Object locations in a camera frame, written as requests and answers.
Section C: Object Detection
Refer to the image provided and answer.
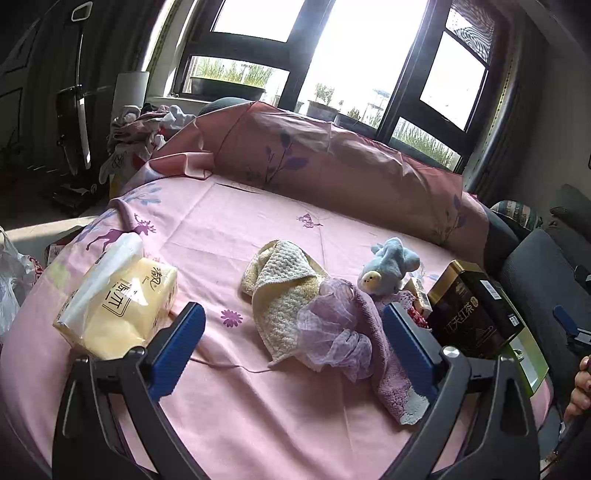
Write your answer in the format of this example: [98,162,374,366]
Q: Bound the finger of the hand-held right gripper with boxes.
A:
[553,305,591,344]

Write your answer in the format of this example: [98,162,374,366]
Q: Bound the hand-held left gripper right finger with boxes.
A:
[382,302,541,480]

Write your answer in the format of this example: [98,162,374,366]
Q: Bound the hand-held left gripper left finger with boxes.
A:
[52,302,207,480]

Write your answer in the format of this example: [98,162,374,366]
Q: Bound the purple knitted cloth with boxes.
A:
[342,277,433,426]

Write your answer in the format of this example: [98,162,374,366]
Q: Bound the green box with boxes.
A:
[503,295,551,396]

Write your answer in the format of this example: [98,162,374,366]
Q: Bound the purple mesh bath pouf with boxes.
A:
[295,279,375,381]

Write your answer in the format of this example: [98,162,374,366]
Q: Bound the person's right hand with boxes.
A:
[564,355,591,423]

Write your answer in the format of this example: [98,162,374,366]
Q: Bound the small cream carton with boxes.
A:
[402,276,433,315]

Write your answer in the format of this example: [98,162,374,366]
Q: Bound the grey sofa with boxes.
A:
[198,96,591,480]

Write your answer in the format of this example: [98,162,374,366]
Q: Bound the black tea tin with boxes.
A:
[427,259,526,361]

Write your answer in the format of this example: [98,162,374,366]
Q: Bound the yellow tissue pack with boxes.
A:
[52,232,179,361]

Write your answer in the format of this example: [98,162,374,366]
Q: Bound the blue plush toy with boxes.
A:
[358,237,422,296]

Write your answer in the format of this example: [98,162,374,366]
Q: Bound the striped pillow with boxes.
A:
[491,200,544,230]

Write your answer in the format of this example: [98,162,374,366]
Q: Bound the cream knitted towel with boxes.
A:
[240,240,331,370]

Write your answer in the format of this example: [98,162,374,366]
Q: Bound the pink printed bed sheet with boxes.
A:
[0,102,555,480]

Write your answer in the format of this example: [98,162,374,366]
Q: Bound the white plastic bag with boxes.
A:
[0,226,45,339]

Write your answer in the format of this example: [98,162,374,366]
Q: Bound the dark planter with grass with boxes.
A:
[392,134,455,168]

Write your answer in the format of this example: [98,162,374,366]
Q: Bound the grey curtain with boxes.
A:
[464,28,525,197]

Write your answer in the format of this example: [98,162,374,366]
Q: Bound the pile of clothes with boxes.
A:
[99,103,198,186]

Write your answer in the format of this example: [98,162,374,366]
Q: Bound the dark planter with shrubs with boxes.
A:
[333,112,376,137]

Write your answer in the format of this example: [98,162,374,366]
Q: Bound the black upright vacuum cleaner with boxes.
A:
[50,0,100,214]

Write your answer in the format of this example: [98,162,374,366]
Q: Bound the grey flower pot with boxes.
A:
[307,100,341,122]

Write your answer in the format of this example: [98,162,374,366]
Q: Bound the white cylinder appliance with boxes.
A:
[113,71,150,117]

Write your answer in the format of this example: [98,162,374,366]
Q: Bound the long black trough planter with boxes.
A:
[189,76,267,101]

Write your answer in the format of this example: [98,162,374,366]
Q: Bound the black framed window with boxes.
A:
[173,0,509,172]

